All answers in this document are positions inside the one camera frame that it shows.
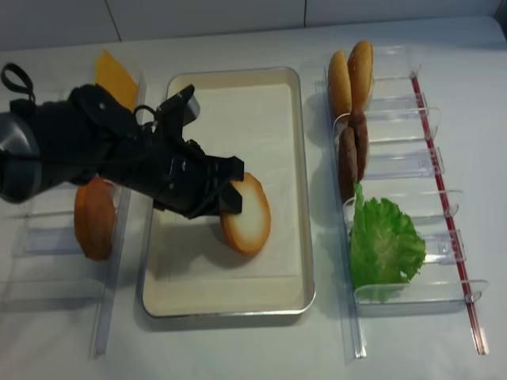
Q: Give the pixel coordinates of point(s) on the yellow cheese slice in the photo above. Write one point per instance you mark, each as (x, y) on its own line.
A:
(113, 77)

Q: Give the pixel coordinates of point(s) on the front brown meat patty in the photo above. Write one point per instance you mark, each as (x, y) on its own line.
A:
(347, 164)

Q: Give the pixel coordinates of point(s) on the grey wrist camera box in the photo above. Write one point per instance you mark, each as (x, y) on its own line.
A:
(178, 110)

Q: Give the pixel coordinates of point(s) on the right clear acrylic rack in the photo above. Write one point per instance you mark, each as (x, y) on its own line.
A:
(404, 167)

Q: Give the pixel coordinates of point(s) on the green lettuce leaf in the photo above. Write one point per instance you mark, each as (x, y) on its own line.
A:
(384, 246)

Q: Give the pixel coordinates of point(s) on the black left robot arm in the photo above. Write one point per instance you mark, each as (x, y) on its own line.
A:
(90, 134)

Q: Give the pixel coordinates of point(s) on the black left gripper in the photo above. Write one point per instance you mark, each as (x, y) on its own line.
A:
(182, 179)

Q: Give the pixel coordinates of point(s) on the bun half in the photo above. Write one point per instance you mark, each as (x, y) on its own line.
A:
(339, 86)
(248, 231)
(94, 219)
(360, 65)

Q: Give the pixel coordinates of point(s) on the cream rectangular metal tray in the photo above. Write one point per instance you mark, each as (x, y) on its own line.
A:
(164, 295)

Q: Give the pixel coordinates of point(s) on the white paper tray liner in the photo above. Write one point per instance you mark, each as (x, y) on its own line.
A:
(255, 124)

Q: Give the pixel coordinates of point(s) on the clear acrylic rack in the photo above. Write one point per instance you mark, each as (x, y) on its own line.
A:
(45, 269)
(404, 167)

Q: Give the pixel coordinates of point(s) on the left clear acrylic rack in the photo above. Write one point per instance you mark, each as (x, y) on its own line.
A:
(45, 269)

